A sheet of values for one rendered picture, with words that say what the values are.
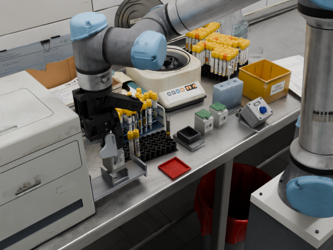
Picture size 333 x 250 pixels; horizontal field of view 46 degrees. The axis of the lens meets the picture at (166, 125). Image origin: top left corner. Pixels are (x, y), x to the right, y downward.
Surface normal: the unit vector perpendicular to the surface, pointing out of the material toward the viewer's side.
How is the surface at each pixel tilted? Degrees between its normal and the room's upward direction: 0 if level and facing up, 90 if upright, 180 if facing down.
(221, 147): 0
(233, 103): 90
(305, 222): 1
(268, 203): 1
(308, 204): 97
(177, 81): 90
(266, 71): 90
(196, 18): 107
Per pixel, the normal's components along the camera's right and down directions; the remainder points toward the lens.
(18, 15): 0.64, 0.43
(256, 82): -0.81, 0.34
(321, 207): -0.32, 0.64
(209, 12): -0.15, 0.78
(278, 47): -0.01, -0.82
